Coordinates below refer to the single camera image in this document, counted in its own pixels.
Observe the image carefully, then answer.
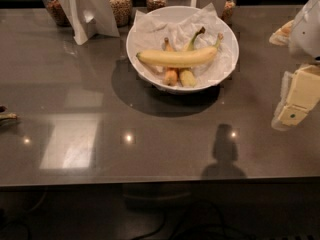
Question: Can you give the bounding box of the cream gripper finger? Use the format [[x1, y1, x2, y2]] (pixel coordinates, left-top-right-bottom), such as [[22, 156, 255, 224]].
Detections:
[[269, 20, 293, 46], [271, 64, 320, 131]]

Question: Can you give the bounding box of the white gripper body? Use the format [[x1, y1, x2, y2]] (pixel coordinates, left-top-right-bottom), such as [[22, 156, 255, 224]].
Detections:
[[289, 0, 320, 62]]

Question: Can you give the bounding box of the large yellow banana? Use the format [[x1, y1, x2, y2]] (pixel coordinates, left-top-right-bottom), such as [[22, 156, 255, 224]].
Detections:
[[136, 33, 223, 68]]

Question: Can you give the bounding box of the small yellow-green banana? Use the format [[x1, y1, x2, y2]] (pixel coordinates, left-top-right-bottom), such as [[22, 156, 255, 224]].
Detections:
[[179, 27, 205, 87]]

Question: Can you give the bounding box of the white bowl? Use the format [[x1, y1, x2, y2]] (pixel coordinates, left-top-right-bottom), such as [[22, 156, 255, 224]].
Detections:
[[125, 5, 240, 95]]

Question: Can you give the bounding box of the small orange banana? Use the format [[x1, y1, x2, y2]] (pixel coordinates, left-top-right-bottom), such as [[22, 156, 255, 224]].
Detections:
[[163, 38, 178, 86]]

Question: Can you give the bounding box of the glass jar right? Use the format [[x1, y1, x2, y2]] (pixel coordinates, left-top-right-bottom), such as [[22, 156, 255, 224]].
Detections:
[[221, 0, 237, 23]]

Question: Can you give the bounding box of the white paper liner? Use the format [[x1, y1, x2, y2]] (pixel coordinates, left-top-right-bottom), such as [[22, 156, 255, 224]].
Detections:
[[128, 2, 235, 88]]

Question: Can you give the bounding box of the glass jar with grains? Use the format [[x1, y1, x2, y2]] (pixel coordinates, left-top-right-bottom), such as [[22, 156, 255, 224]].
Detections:
[[109, 0, 132, 27]]

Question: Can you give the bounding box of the white card stand left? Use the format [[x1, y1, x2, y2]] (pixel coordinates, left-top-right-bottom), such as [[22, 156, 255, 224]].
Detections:
[[58, 0, 120, 45]]

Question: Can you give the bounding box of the glass jar far left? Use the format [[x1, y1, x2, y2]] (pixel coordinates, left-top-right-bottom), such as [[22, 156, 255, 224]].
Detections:
[[42, 0, 70, 27]]

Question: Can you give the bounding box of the black cable under table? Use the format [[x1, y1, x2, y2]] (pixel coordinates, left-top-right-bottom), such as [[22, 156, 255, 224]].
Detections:
[[129, 198, 261, 240]]

